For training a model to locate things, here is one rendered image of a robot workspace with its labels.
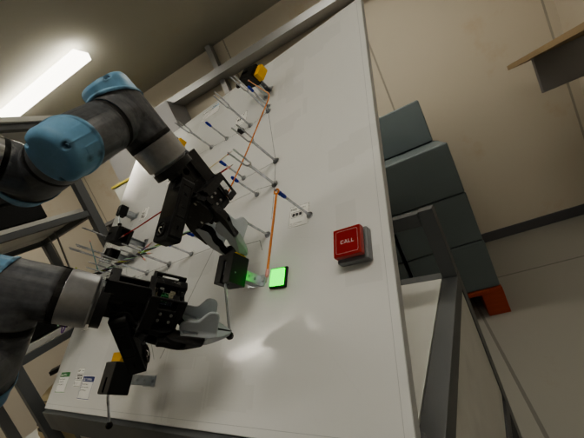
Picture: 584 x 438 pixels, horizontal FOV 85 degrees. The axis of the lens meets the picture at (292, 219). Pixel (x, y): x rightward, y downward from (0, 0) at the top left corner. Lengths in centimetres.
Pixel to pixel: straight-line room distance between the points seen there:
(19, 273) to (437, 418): 61
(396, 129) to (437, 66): 89
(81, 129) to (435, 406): 64
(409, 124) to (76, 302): 221
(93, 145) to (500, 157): 304
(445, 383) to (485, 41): 286
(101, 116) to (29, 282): 23
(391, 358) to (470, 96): 282
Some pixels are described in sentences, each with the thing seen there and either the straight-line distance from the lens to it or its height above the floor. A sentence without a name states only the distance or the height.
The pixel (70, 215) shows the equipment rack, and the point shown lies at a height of 144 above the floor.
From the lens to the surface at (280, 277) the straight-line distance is 61.
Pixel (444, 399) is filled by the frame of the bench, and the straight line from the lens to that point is 63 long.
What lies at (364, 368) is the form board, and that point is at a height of 94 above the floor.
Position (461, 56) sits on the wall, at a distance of 318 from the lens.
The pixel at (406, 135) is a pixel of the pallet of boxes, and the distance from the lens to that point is 241.
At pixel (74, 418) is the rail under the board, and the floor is 86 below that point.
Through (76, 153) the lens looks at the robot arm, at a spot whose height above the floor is 135.
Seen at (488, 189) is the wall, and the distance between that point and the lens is 323.
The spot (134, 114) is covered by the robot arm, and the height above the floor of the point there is 140.
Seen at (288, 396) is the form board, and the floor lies 91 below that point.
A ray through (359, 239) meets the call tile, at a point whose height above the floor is 109.
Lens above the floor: 122
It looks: 7 degrees down
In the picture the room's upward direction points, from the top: 24 degrees counter-clockwise
